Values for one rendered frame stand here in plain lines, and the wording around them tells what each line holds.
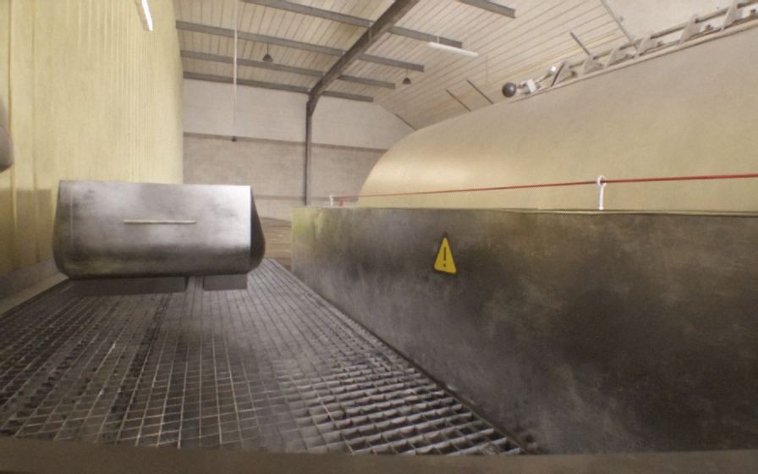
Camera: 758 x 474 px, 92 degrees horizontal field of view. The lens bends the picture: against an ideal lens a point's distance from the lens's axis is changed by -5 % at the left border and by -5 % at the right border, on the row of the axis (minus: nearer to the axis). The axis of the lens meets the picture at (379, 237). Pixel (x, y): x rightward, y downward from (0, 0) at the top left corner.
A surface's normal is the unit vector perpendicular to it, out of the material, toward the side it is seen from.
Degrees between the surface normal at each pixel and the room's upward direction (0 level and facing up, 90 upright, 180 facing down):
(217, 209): 90
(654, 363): 90
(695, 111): 57
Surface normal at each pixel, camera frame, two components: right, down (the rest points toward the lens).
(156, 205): 0.43, 0.09
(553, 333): -0.91, 0.01
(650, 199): -0.87, -0.25
